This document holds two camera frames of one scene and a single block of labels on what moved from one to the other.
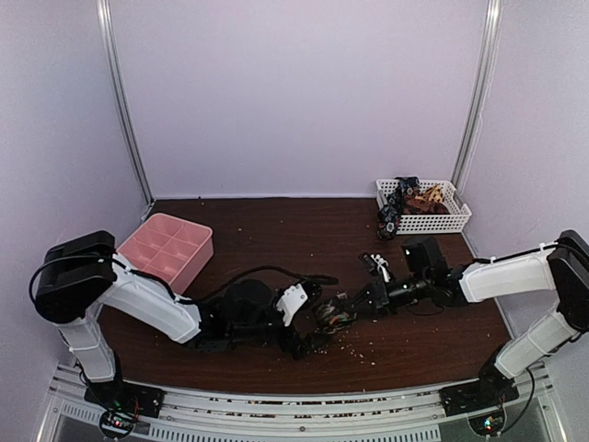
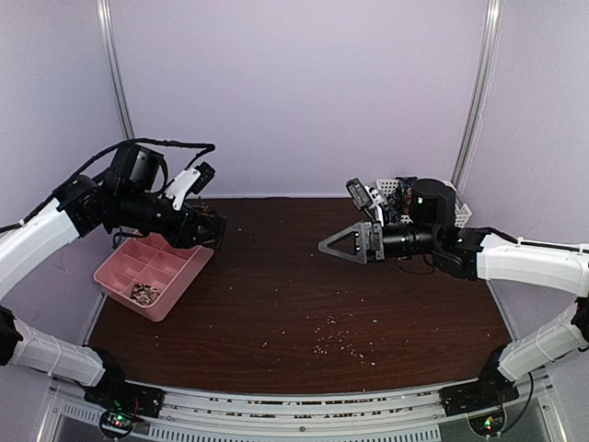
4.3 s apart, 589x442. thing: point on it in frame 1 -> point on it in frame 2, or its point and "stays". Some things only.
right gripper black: x=379 y=297 -> x=369 y=242
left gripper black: x=290 y=345 -> x=181 y=236
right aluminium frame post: x=489 y=53 stays
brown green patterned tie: x=331 y=318 -> x=211 y=226
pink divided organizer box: x=168 y=248 stays
